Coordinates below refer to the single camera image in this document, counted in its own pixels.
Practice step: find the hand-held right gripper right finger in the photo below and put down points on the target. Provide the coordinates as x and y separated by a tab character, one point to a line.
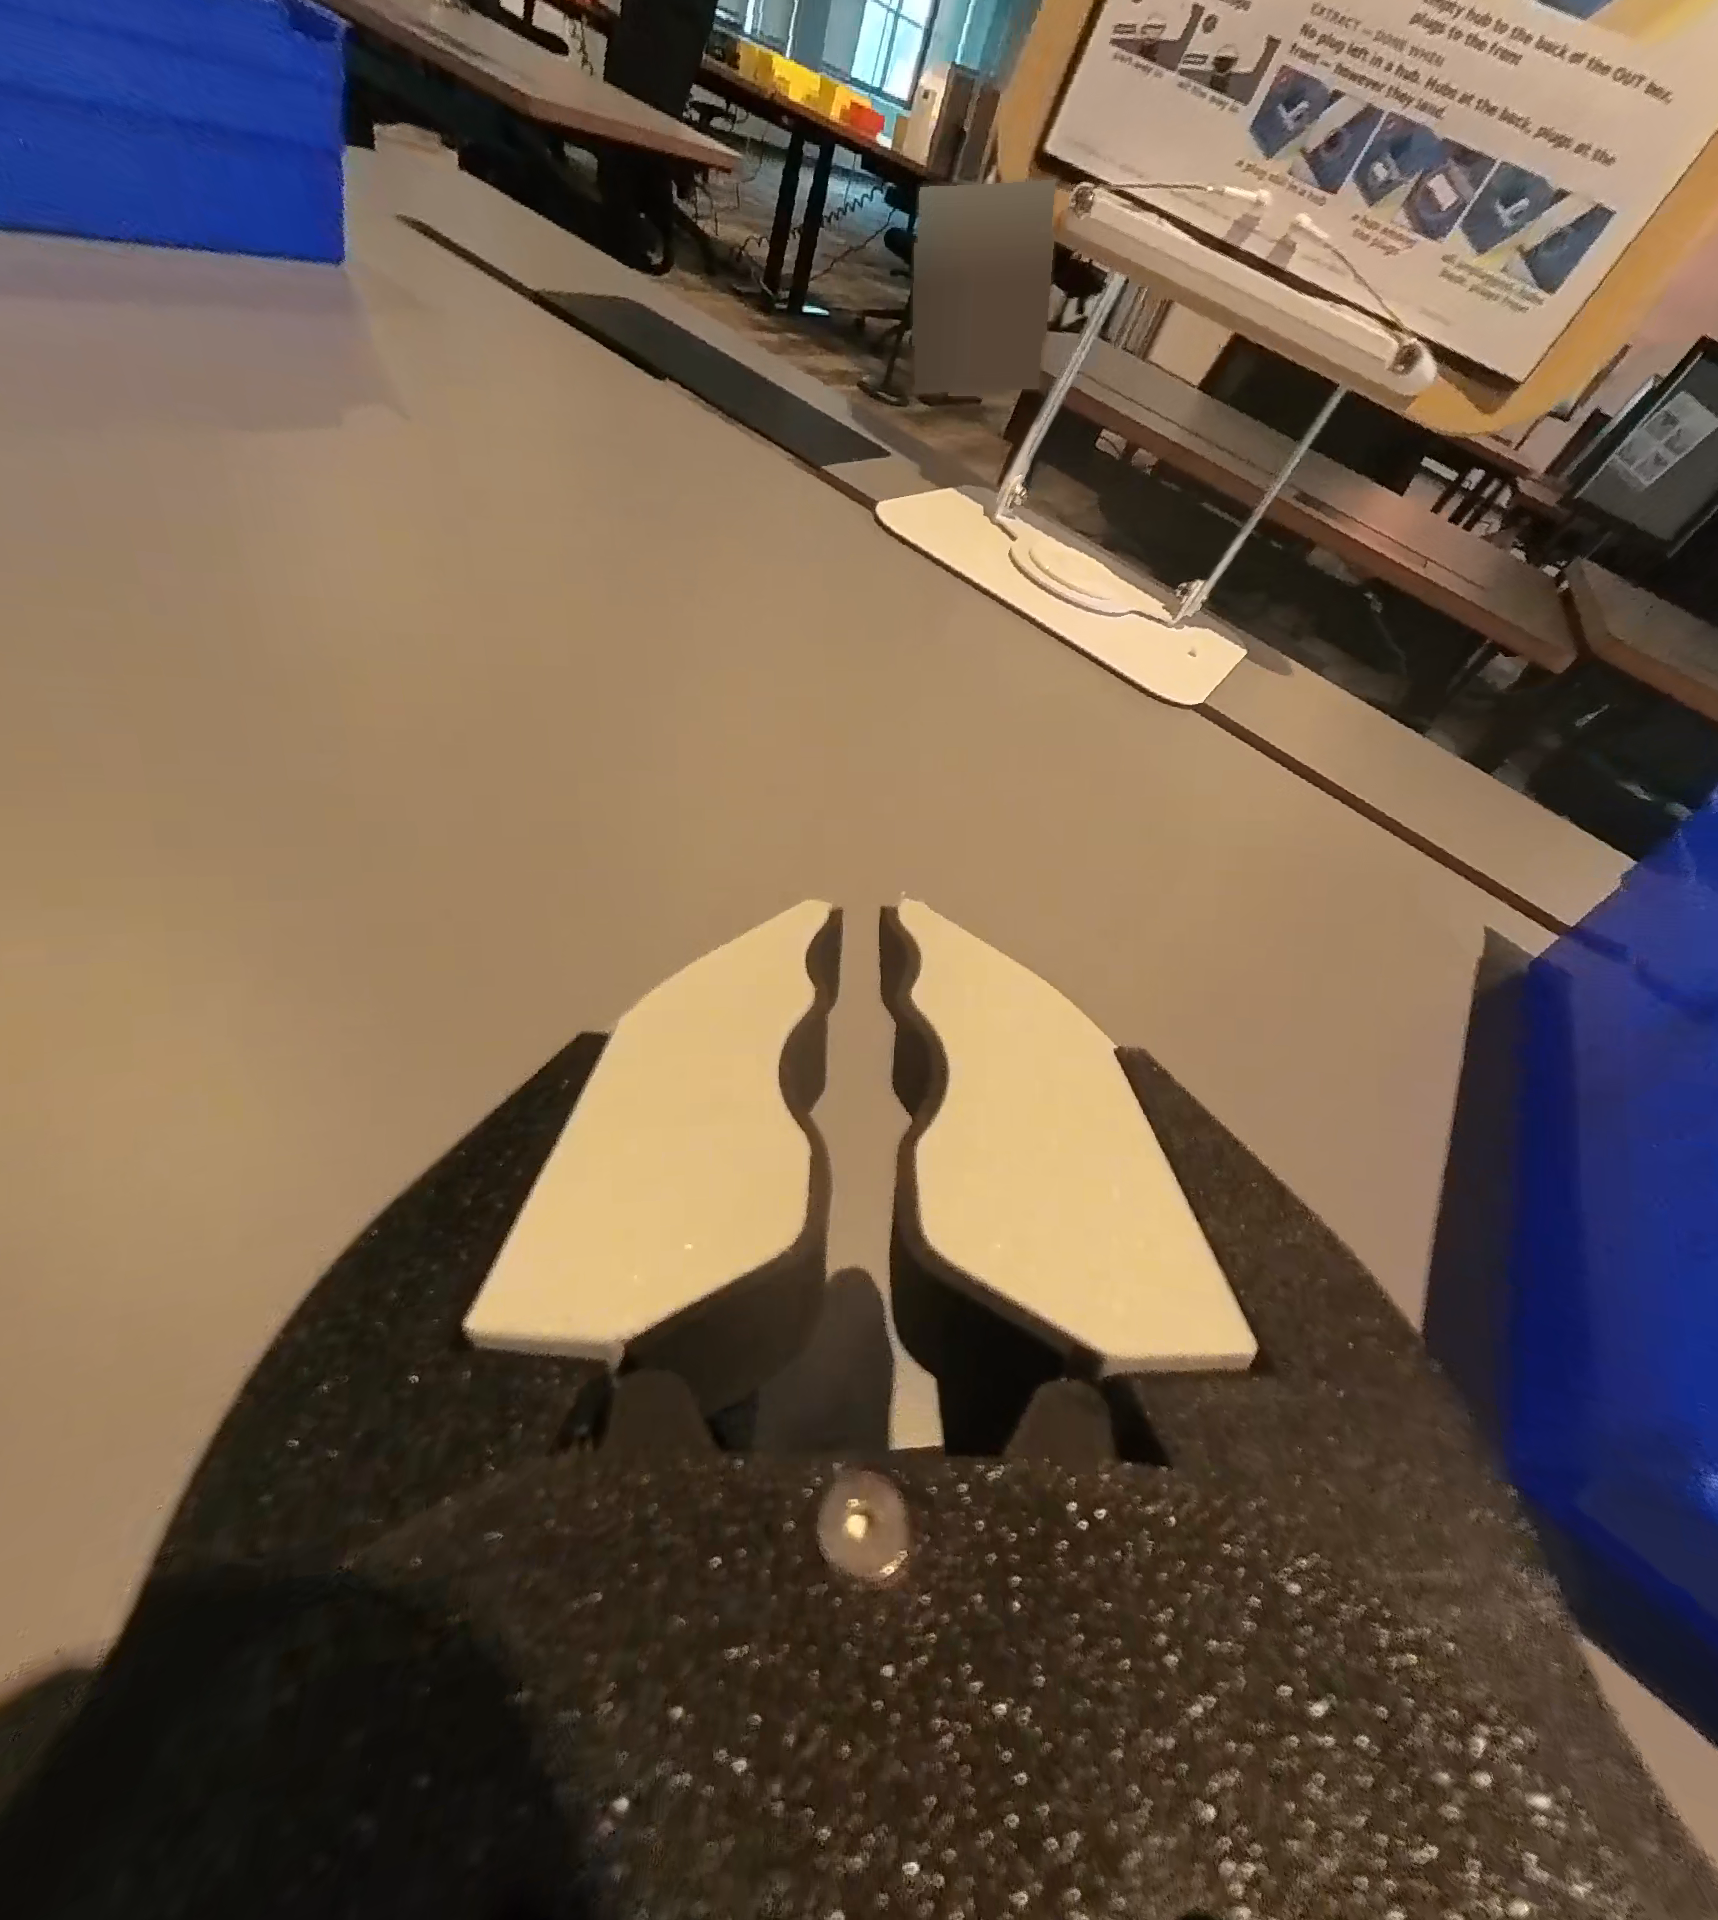
1068	1184

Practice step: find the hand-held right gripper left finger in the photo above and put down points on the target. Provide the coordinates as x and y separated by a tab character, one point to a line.
649	1171

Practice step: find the blue plastic bin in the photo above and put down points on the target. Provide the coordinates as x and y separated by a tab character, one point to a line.
1654	1201

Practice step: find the brown office table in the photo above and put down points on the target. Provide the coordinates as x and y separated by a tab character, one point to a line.
1398	541
1698	660
544	90

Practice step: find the grey flat panel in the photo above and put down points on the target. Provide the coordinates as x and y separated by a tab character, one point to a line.
986	292

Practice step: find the black framed sign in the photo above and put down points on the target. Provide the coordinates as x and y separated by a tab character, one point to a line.
1693	450

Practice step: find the desk with black legs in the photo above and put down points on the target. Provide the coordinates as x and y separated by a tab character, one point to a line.
814	134

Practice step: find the white box appliance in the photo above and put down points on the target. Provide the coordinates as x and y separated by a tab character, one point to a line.
936	117

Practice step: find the row of yellow bins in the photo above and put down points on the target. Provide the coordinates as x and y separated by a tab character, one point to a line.
798	82

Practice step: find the instruction poster on wooden board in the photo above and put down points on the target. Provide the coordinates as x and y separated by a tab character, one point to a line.
1398	90

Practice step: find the stacked blue plastic bins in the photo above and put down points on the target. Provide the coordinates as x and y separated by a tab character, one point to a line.
108	121

